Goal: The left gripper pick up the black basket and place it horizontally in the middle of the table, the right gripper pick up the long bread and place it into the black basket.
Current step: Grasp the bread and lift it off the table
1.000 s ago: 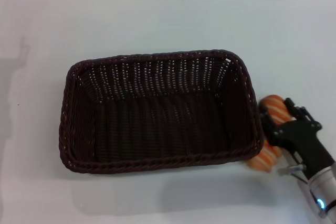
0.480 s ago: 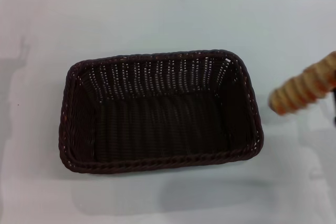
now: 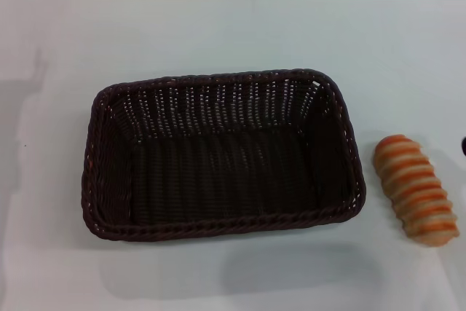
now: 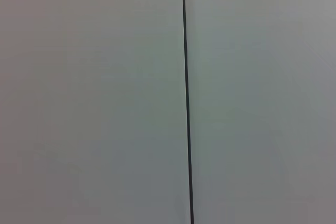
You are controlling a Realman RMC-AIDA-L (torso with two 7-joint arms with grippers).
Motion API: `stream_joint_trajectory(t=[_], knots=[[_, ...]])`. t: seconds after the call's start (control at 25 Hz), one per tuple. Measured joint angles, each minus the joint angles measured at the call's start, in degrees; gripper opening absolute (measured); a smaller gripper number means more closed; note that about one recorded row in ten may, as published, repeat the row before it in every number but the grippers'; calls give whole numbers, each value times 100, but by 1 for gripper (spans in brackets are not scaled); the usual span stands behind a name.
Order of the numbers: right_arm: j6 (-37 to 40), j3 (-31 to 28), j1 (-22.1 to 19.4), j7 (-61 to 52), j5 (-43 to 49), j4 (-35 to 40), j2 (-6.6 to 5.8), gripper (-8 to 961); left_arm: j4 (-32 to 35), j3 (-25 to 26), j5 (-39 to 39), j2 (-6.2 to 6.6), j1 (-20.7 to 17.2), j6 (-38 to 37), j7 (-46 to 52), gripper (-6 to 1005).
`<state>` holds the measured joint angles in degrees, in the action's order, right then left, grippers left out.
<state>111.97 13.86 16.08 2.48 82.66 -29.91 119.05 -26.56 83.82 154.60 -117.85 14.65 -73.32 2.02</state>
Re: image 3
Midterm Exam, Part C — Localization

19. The orange striped bread roll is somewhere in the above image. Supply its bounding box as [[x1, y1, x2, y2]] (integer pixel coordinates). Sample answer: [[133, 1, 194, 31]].
[[374, 134, 460, 248]]

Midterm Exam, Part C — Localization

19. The dark brown woven basket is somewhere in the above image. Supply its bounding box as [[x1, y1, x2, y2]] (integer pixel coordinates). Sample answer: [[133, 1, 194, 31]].
[[80, 68, 367, 243]]

